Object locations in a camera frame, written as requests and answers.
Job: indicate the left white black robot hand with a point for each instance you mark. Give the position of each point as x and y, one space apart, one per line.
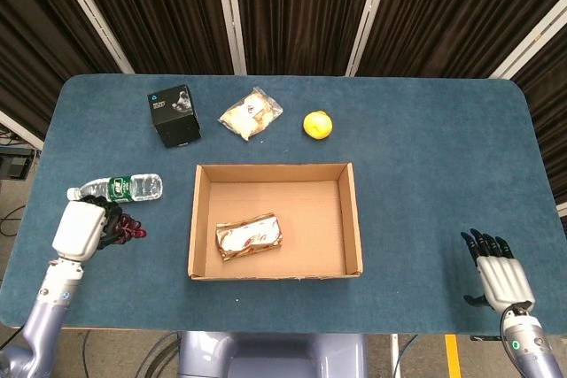
77 229

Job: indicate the right lavender robot arm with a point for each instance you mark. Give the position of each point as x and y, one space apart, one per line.
527 342

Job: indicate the black cube product box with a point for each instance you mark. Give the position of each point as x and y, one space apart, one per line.
177 130

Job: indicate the dark brown curtain panel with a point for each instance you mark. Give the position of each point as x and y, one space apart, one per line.
301 6
26 41
553 108
155 6
452 6

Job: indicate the black electronic device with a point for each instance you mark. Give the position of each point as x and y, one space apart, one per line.
15 165

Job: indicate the lavender robot torso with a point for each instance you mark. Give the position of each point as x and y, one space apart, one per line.
266 351

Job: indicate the yellow floor tape strip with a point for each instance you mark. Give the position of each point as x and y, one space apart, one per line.
452 356

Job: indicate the clear green-label water bottle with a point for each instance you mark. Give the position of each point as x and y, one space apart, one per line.
142 187

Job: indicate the yellow round fruit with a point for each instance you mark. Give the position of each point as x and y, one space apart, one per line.
317 125

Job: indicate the white partition frame post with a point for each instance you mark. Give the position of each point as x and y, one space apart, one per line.
231 19
367 19
531 43
22 130
90 10

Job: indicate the left lavender robot arm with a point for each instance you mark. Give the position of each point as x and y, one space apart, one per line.
48 303

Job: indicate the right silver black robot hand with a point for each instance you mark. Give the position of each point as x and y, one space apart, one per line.
505 276

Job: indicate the clear bag of pastries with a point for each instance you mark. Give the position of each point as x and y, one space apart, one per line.
248 119

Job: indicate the bunch of red grapes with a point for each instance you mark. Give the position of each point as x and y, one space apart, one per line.
138 232

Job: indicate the gold red snack packet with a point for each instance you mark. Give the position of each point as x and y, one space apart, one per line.
248 236

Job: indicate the blue felt table cover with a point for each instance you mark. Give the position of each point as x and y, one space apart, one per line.
421 174

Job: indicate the open brown cardboard box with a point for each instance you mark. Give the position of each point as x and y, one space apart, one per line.
310 218

